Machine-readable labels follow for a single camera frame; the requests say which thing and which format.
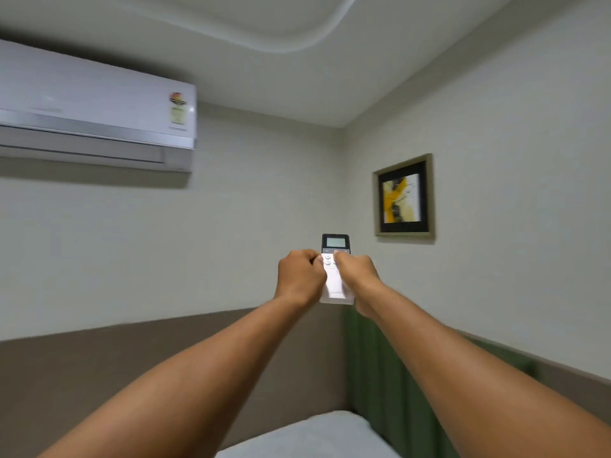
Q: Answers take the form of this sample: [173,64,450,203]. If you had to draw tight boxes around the person's left hand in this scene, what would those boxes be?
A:
[274,249,328,309]

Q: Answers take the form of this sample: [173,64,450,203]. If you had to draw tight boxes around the person's right hand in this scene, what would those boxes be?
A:
[333,250,384,319]

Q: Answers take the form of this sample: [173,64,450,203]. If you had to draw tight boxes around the white air conditioner remote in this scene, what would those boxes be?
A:
[319,234,356,306]

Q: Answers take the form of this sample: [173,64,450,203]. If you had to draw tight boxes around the person's left forearm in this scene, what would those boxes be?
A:
[40,295,313,458]

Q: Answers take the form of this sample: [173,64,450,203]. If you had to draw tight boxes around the person's right forearm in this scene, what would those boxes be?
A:
[368,283,611,458]

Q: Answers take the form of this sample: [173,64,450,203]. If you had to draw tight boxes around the framed abstract picture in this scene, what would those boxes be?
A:
[372,153,434,238]

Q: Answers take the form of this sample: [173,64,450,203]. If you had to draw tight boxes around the green padded headboard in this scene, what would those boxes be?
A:
[343,306,542,458]

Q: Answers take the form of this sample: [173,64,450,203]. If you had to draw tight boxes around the white bed mattress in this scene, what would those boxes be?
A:
[215,410,403,458]

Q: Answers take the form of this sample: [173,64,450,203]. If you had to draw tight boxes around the energy rating sticker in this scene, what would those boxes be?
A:
[168,92,188,125]

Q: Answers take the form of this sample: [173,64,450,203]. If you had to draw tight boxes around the white wall air conditioner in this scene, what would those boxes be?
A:
[0,39,198,174]

